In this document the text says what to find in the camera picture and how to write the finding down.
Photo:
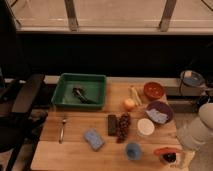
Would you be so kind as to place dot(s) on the red bowl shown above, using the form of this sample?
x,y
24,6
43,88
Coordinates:
x,y
153,90

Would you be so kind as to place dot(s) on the blue sponge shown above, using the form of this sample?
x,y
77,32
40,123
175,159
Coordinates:
x,y
94,139

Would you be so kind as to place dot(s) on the green plastic tray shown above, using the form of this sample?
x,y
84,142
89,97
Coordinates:
x,y
94,87

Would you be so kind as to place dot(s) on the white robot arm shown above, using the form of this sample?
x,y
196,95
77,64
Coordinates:
x,y
199,131

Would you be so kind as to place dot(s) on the pale yellow banana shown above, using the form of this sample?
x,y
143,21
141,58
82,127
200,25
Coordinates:
x,y
135,96

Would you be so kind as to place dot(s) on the black office chair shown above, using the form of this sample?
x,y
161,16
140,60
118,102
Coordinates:
x,y
17,125

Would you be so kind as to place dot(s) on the blue plastic cup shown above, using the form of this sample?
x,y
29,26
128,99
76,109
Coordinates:
x,y
133,151

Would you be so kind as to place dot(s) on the silver fork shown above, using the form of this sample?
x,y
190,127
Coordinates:
x,y
62,131

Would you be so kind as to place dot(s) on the dark chocolate bar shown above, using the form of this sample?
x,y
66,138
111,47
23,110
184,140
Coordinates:
x,y
112,125

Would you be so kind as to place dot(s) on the blue crumpled cloth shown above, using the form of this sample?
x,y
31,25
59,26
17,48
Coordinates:
x,y
157,116

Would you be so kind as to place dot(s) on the shiny metal cup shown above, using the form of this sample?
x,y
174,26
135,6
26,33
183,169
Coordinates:
x,y
168,158

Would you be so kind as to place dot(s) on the dark grape bunch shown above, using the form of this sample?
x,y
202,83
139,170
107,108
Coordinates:
x,y
123,127

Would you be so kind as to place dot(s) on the white round cup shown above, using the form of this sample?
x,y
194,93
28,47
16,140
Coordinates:
x,y
145,127

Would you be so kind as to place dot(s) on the black tool in tray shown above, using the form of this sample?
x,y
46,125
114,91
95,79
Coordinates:
x,y
79,93

